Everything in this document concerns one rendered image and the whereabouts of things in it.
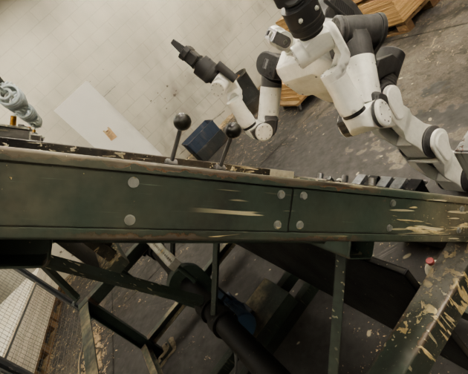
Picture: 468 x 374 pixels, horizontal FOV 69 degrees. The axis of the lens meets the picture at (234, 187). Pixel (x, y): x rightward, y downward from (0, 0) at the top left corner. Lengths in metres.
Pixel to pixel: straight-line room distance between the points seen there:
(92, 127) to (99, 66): 1.69
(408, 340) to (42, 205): 0.85
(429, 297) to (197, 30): 6.21
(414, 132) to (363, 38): 0.64
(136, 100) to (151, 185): 5.98
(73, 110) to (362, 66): 4.35
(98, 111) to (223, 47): 2.88
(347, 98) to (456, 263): 0.51
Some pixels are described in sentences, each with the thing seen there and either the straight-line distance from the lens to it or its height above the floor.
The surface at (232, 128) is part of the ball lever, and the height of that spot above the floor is 1.43.
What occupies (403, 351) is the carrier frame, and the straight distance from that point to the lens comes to 0.99.
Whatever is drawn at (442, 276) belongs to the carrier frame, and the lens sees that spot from 1.06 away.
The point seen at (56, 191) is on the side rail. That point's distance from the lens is 0.48.
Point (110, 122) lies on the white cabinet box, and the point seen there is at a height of 1.47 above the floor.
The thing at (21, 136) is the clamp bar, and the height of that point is 1.73.
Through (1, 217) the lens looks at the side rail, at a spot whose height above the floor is 1.62.
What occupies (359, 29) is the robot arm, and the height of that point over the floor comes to 1.32.
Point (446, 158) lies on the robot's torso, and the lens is 1.76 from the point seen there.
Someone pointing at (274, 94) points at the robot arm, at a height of 1.23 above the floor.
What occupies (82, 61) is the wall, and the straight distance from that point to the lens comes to 6.48.
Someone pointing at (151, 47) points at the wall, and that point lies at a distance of 6.56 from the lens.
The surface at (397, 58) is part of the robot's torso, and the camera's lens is 1.59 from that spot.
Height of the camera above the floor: 1.63
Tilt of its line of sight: 23 degrees down
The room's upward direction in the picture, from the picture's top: 43 degrees counter-clockwise
